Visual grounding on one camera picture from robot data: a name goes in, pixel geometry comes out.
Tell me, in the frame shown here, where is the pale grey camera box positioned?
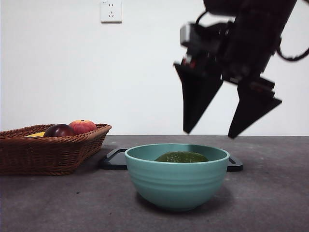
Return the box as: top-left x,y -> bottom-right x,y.
180,23 -> 201,47

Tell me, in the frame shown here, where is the teal ribbed bowl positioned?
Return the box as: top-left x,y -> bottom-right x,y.
124,143 -> 230,213

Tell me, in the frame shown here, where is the dark rectangular tray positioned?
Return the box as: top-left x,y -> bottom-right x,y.
99,148 -> 244,172

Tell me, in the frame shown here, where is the brown wicker basket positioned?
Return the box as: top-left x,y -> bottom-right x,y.
0,123 -> 112,176

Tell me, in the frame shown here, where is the red apple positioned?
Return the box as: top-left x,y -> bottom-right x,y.
69,119 -> 97,135

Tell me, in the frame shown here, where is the green avocado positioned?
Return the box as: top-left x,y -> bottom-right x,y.
154,151 -> 210,163

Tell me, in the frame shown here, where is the black cable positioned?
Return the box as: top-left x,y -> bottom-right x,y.
276,36 -> 309,61

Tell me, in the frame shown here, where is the dark red plum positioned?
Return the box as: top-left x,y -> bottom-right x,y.
43,124 -> 75,138

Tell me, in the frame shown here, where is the white wall socket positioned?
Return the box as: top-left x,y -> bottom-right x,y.
100,0 -> 123,24

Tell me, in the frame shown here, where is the yellow banana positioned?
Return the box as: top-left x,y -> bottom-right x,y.
25,131 -> 46,138

